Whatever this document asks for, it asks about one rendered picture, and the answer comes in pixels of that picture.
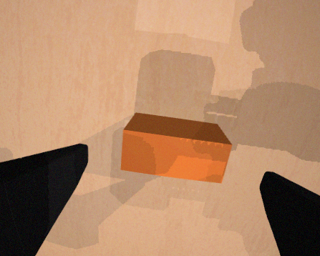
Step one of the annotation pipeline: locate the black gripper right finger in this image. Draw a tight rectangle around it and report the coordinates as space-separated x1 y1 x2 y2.
260 171 320 256

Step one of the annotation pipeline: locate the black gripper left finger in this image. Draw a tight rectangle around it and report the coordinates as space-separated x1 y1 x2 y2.
0 143 88 256

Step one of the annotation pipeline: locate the orange block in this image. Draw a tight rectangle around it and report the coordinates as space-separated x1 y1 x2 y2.
120 113 232 183

